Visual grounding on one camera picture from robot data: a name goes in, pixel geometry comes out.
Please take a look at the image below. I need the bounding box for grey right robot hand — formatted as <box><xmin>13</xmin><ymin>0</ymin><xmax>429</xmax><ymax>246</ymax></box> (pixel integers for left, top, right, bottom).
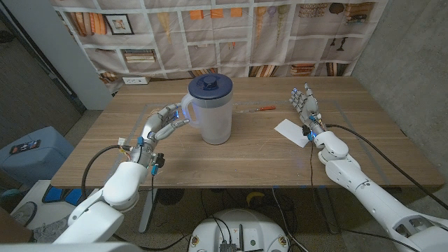
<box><xmin>288</xmin><ymin>83</ymin><xmax>326</xmax><ymax>137</ymax></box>

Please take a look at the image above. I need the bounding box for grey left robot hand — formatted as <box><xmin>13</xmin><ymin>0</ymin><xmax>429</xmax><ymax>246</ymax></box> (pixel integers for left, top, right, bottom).
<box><xmin>141</xmin><ymin>103</ymin><xmax>190</xmax><ymax>152</ymax></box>

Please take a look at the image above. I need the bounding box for translucent plastic pitcher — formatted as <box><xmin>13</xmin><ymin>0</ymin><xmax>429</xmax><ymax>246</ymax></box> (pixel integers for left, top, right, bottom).
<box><xmin>180</xmin><ymin>91</ymin><xmax>235</xmax><ymax>146</ymax></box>

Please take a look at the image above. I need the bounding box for dark blue pitcher lid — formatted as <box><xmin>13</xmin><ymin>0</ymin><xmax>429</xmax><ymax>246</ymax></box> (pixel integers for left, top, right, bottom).
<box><xmin>188</xmin><ymin>73</ymin><xmax>234</xmax><ymax>101</ymax></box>

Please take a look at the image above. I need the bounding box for white left shoulder cover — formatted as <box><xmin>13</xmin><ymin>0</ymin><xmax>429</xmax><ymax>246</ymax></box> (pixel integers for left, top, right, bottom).
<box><xmin>0</xmin><ymin>242</ymin><xmax>143</xmax><ymax>252</ymax></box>

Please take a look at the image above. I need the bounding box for white paper sheet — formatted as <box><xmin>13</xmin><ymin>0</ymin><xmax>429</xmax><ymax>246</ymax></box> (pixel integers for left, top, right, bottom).
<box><xmin>274</xmin><ymin>118</ymin><xmax>314</xmax><ymax>148</ymax></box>

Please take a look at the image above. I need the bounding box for black round floor object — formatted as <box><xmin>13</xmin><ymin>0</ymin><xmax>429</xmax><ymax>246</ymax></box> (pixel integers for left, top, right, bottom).
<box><xmin>156</xmin><ymin>188</ymin><xmax>186</xmax><ymax>207</ymax></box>

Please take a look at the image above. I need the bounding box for white table leg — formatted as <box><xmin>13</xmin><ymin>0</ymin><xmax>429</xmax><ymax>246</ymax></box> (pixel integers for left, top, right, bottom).
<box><xmin>138</xmin><ymin>188</ymin><xmax>158</xmax><ymax>234</ymax></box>

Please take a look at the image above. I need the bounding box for printed bookshelf backdrop cloth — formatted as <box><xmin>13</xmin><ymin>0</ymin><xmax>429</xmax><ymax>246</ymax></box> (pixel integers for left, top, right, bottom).
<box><xmin>50</xmin><ymin>0</ymin><xmax>389</xmax><ymax>94</ymax></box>

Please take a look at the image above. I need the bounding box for yellow object under table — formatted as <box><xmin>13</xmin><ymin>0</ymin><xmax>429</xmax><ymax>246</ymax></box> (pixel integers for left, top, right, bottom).
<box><xmin>246</xmin><ymin>190</ymin><xmax>266</xmax><ymax>207</ymax></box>

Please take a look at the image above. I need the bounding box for grey table leg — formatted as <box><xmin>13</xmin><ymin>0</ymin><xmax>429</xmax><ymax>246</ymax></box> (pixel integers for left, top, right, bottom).
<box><xmin>316</xmin><ymin>187</ymin><xmax>340</xmax><ymax>235</ymax></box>

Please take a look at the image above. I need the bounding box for blue storage box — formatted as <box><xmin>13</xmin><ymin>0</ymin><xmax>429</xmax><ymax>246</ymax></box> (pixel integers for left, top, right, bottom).
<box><xmin>0</xmin><ymin>126</ymin><xmax>66</xmax><ymax>186</ymax></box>

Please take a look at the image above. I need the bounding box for white robot torso base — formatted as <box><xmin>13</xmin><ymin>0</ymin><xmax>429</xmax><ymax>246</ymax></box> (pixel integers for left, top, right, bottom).
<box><xmin>188</xmin><ymin>209</ymin><xmax>291</xmax><ymax>252</ymax></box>

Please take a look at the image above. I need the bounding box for black smartphone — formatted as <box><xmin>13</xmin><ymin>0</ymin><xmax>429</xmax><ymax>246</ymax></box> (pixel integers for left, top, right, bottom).
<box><xmin>9</xmin><ymin>139</ymin><xmax>42</xmax><ymax>155</ymax></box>

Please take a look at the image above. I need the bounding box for grey sneaker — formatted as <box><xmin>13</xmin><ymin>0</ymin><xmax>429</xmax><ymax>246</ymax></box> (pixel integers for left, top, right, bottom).
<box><xmin>12</xmin><ymin>201</ymin><xmax>38</xmax><ymax>227</ymax></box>
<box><xmin>33</xmin><ymin>215</ymin><xmax>71</xmax><ymax>244</ymax></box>

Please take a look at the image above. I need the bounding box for white wall power outlet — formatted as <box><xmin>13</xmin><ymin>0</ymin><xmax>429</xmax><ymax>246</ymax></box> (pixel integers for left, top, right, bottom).
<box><xmin>122</xmin><ymin>76</ymin><xmax>151</xmax><ymax>85</ymax></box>

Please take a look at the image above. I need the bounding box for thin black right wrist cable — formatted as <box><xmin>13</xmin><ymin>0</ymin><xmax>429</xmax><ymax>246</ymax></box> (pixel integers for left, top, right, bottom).
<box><xmin>308</xmin><ymin>139</ymin><xmax>316</xmax><ymax>186</ymax></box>

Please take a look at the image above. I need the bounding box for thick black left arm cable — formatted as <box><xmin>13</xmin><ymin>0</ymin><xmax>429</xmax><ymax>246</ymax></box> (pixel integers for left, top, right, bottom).
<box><xmin>80</xmin><ymin>144</ymin><xmax>133</xmax><ymax>199</ymax></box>

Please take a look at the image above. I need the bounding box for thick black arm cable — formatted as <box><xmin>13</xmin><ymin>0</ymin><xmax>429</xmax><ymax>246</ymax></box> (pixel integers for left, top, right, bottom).
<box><xmin>325</xmin><ymin>123</ymin><xmax>448</xmax><ymax>211</ymax></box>
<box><xmin>80</xmin><ymin>144</ymin><xmax>133</xmax><ymax>199</ymax></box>

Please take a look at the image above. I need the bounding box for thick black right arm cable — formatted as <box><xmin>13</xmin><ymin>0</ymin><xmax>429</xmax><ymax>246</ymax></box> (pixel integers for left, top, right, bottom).
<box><xmin>325</xmin><ymin>123</ymin><xmax>448</xmax><ymax>211</ymax></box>

